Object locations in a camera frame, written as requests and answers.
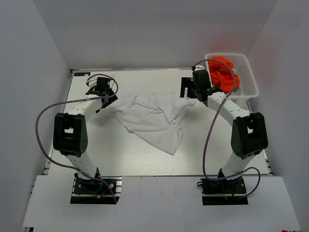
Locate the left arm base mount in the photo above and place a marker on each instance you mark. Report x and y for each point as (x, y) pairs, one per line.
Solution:
(86, 191)

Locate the dark label sticker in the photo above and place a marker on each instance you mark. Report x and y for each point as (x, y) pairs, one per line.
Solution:
(82, 74)

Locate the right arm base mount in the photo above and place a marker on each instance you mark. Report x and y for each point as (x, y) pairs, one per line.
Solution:
(225, 192)

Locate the white plastic basket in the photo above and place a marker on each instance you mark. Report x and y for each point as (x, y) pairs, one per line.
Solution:
(248, 87)

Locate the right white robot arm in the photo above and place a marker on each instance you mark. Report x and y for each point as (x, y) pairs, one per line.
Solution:
(249, 134)

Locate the orange t shirt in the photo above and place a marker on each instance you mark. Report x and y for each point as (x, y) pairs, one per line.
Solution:
(221, 77)

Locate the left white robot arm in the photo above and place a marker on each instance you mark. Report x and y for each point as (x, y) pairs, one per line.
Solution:
(70, 136)

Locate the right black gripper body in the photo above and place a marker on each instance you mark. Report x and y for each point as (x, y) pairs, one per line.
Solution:
(195, 89)

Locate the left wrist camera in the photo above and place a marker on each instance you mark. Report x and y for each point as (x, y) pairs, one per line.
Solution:
(91, 82)

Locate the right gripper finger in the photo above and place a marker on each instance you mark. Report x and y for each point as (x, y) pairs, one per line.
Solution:
(186, 82)
(186, 93)

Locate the white t shirt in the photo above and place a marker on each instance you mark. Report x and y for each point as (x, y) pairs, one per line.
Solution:
(154, 117)

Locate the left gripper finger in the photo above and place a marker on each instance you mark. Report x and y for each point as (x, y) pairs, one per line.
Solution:
(111, 98)
(104, 104)

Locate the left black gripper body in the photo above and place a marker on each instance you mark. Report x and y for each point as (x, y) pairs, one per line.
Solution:
(109, 92)

